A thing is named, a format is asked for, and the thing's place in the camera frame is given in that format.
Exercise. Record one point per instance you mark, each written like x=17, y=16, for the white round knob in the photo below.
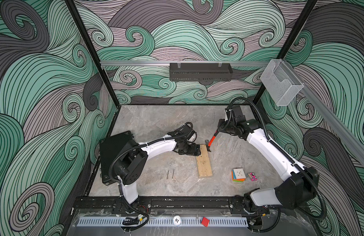
x=177, y=220

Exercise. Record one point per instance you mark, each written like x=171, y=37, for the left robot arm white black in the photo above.
x=128, y=164

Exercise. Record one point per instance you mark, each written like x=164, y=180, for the claw hammer red black handle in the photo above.
x=209, y=142

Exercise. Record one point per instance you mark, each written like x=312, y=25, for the white slotted cable duct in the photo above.
x=239, y=222

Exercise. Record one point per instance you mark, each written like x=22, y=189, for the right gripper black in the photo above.
x=220, y=125

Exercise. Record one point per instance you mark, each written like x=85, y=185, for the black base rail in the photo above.
x=233, y=205

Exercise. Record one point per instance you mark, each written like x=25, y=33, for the black perforated wall shelf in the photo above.
x=200, y=72

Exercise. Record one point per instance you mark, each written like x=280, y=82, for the clear plastic wall bin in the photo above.
x=281, y=81

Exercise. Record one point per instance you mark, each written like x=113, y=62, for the aluminium rail right wall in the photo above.
x=328, y=101

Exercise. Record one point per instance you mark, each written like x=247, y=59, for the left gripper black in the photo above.
x=192, y=152

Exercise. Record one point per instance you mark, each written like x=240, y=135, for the black case on table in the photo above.
x=109, y=149

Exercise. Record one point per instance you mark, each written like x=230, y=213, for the wooden block with nails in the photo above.
x=203, y=163

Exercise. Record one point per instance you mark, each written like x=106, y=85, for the small pink toy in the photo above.
x=252, y=177

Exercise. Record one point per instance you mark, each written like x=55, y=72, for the colourful puzzle cube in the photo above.
x=238, y=175

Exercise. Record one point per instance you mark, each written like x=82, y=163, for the small red cube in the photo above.
x=205, y=222

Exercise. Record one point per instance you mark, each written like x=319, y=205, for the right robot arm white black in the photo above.
x=299, y=183

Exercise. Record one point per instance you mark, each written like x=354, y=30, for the aluminium rail back wall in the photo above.
x=167, y=63

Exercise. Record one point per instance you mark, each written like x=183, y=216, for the aluminium rail wall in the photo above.
x=328, y=101
x=167, y=63

